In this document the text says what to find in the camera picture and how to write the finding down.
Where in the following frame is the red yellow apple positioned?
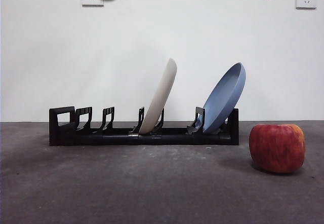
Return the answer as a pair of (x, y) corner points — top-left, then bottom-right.
(249, 123), (306, 174)

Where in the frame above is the black plate rack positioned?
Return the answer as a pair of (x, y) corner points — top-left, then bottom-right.
(49, 105), (239, 146)

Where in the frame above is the white plate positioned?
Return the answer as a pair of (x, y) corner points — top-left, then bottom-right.
(138, 58), (178, 135)

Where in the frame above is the blue plate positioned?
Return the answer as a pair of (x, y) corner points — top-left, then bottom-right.
(201, 62), (247, 135)

